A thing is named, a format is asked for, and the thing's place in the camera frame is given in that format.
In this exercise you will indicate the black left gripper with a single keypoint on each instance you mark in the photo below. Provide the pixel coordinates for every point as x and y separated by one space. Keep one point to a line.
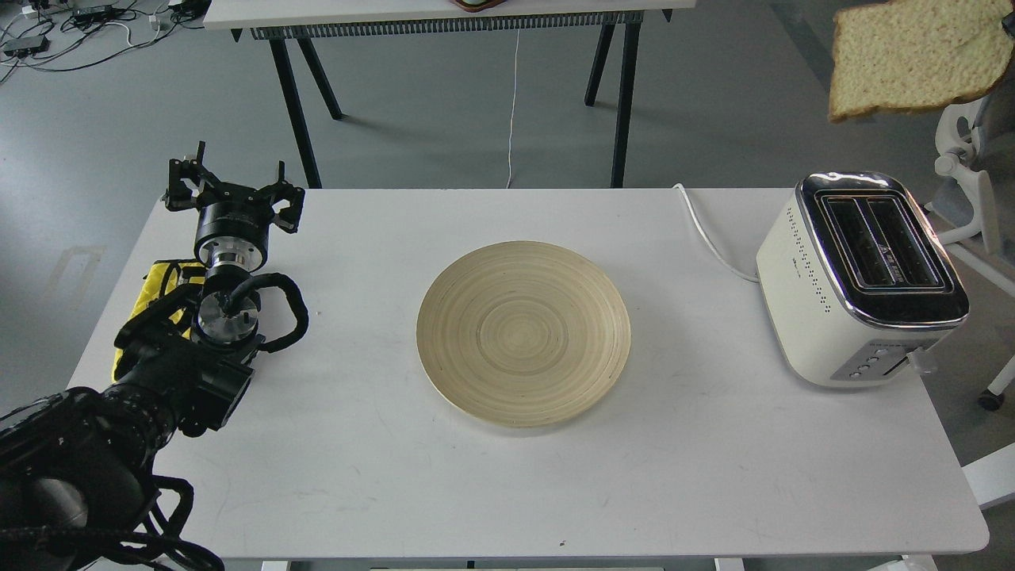
234 221

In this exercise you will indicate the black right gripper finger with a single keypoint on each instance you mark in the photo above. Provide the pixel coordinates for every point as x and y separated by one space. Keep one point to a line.
1009 24

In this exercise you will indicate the slice of brown bread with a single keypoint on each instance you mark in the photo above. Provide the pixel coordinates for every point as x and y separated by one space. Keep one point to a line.
917 56

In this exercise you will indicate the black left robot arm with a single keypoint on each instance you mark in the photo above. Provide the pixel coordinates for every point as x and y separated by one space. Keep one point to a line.
78 467

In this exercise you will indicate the cream chrome toaster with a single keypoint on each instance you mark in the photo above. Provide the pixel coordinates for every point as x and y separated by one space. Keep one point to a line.
856 281

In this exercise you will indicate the white office chair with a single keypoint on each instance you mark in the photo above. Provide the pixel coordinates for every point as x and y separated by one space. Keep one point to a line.
974 152

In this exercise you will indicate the yellow cloth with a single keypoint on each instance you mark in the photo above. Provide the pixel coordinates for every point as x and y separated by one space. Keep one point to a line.
163 277

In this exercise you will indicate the white background table black legs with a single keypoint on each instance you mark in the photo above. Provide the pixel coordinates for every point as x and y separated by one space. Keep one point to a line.
301 22

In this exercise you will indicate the brown object on background table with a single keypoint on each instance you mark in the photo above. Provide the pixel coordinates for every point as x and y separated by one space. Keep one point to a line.
476 4

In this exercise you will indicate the round wooden plate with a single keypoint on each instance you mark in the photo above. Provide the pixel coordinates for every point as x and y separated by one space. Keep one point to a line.
523 334

